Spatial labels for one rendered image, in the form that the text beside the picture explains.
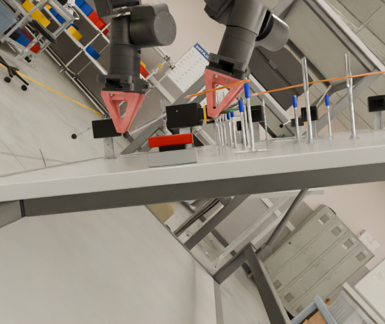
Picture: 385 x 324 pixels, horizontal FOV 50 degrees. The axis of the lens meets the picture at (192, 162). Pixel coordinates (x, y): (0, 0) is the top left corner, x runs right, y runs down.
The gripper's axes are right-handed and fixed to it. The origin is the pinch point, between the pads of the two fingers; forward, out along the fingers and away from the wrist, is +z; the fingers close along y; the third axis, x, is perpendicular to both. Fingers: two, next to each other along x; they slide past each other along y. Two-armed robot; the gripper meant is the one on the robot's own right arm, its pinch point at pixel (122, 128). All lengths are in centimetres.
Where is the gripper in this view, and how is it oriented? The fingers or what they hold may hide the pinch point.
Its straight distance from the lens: 77.8
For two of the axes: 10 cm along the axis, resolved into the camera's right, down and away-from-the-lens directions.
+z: -0.5, 9.9, 0.9
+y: 2.0, -0.7, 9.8
